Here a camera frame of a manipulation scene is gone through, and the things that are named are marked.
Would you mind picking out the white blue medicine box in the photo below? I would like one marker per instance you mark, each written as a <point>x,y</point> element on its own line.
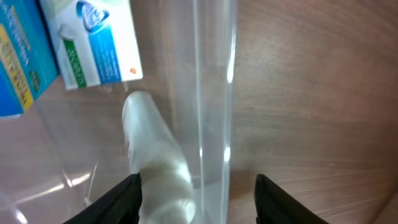
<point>94,41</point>

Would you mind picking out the small hand sanitizer bottle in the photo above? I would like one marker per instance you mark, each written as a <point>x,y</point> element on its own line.
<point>154,154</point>

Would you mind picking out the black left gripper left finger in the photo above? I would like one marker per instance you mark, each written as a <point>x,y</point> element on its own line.
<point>120,205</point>

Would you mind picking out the clear plastic container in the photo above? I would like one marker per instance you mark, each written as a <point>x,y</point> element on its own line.
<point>69,149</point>

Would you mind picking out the blue Vicks lozenge box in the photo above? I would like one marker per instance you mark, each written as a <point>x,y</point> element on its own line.
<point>28,67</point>

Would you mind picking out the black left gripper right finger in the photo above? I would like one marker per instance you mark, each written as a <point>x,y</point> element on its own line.
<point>276,206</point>

